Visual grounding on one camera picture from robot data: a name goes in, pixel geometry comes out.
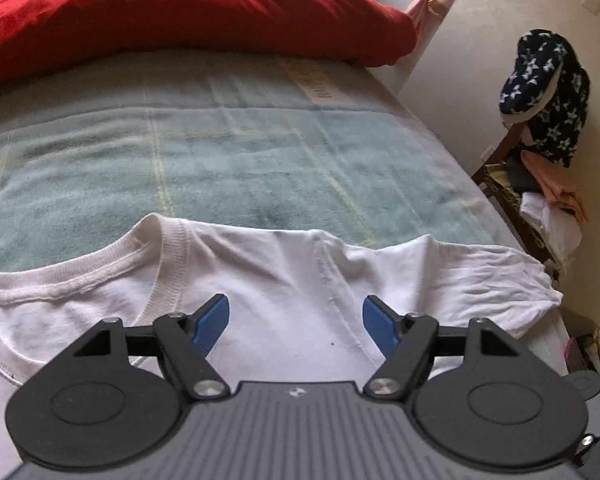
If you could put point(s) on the wooden chair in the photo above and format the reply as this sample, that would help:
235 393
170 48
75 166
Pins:
502 195

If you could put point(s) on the teal plaid bed blanket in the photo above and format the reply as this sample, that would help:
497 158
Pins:
230 160

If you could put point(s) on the red quilt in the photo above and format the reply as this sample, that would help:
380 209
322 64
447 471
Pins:
180 10

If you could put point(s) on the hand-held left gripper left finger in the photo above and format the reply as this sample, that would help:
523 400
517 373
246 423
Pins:
210 322

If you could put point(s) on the star-print dark garment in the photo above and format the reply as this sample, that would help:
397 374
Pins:
555 90

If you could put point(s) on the white printed t-shirt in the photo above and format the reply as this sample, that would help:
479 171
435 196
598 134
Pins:
280 270

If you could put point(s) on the peach cloth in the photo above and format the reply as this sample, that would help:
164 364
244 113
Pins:
555 185

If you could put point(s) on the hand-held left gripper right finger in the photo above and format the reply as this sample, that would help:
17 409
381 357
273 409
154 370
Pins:
380 325

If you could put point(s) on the white cloth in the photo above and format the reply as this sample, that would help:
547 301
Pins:
550 225

